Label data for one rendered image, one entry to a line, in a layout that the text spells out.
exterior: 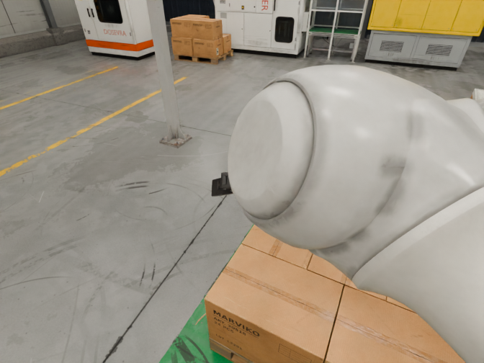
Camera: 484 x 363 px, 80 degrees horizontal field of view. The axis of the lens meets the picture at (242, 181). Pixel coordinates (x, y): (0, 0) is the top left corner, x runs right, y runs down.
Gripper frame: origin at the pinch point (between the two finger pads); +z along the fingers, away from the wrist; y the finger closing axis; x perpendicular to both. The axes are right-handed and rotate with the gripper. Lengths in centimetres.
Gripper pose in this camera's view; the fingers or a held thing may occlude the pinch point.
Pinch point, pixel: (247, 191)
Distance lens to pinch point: 54.4
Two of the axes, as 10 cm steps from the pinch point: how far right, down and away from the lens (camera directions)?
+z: -5.8, 1.2, 8.0
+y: -8.1, -1.3, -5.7
